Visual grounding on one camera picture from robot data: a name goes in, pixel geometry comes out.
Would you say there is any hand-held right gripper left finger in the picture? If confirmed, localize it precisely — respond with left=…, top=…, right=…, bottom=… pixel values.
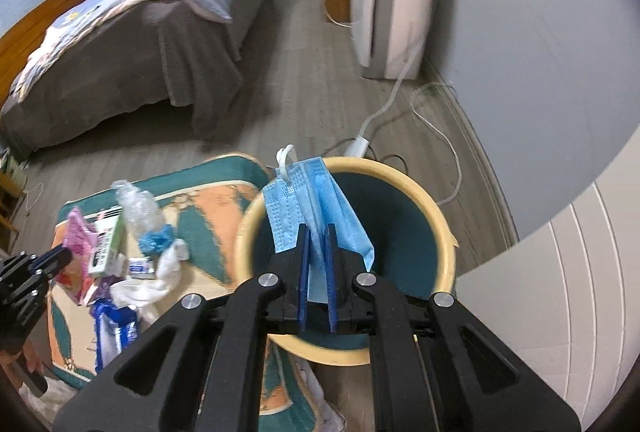
left=52, top=223, right=321, bottom=432

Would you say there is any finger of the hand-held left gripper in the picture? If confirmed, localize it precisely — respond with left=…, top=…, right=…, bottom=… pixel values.
left=27, top=246, right=73, bottom=283

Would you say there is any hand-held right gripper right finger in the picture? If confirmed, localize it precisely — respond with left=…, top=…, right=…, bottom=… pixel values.
left=324, top=223, right=583, bottom=432

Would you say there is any pink packet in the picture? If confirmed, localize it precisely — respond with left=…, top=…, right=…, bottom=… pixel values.
left=52, top=207, right=101, bottom=307

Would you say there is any blue face mask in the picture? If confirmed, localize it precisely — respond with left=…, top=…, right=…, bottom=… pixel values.
left=263, top=144, right=377, bottom=303

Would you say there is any yellow and teal waste bin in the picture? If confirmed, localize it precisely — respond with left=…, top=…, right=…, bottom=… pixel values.
left=233, top=157, right=457, bottom=367

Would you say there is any blue plastic cover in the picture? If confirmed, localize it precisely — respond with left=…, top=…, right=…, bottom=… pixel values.
left=137, top=224, right=176, bottom=255

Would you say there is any person's left hand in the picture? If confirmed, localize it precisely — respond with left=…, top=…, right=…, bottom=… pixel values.
left=0, top=343, right=47, bottom=378

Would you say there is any green and white box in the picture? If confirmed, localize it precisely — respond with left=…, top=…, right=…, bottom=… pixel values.
left=87, top=209, right=126, bottom=277

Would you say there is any small white and blue packet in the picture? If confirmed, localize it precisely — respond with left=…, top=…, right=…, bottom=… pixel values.
left=125, top=257, right=156, bottom=280

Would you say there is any blue and white wipes packet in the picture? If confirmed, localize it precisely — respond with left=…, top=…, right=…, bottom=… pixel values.
left=90, top=299, right=141, bottom=373

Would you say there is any crushed clear plastic bottle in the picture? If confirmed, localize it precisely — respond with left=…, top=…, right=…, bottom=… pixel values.
left=111, top=180, right=166, bottom=245

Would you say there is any teal and orange patterned rug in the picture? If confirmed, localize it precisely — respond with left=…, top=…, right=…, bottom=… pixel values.
left=47, top=153, right=346, bottom=432

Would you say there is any white cloth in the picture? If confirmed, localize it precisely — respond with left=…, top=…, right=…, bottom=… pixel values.
left=110, top=239, right=191, bottom=313

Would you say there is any white power strip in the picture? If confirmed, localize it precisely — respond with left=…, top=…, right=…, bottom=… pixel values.
left=342, top=137, right=371, bottom=159

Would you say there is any bed with brown cover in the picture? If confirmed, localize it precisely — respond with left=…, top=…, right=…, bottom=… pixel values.
left=0, top=0, right=278, bottom=157

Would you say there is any wooden headboard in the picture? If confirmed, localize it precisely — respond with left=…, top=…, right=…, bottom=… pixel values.
left=0, top=0, right=93, bottom=105

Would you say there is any white panelled door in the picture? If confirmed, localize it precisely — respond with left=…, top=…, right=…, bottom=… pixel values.
left=455, top=179, right=640, bottom=432

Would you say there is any white air purifier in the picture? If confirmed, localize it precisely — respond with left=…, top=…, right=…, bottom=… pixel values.
left=348, top=0, right=441, bottom=81

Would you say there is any black cable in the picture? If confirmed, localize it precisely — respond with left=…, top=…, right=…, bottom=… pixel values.
left=372, top=154, right=411, bottom=173

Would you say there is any thin white cable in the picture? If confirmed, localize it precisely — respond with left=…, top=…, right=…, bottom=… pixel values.
left=410, top=82, right=463, bottom=207

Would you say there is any thick white power cable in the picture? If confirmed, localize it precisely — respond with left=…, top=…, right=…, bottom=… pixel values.
left=357, top=26, right=426, bottom=153

